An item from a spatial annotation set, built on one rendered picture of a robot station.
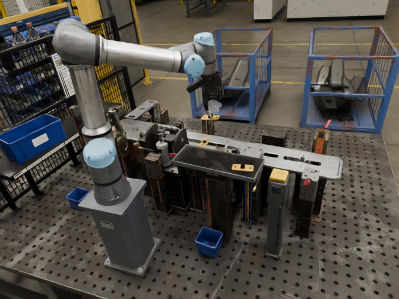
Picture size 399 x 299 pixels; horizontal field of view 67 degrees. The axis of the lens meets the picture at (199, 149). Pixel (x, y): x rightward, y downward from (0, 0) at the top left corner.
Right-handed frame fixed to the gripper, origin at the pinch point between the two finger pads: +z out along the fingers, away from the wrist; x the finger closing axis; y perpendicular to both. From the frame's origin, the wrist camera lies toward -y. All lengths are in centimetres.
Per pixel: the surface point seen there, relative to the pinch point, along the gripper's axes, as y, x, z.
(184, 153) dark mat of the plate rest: -7.5, -17.9, 10.4
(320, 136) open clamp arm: 48, 22, 23
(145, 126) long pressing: -56, 27, 25
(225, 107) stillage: -65, 222, 116
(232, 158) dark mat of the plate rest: 13.7, -16.6, 11.5
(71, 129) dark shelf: -99, 10, 20
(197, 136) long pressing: -18.0, 20.6, 27.2
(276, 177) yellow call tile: 33.1, -25.0, 12.2
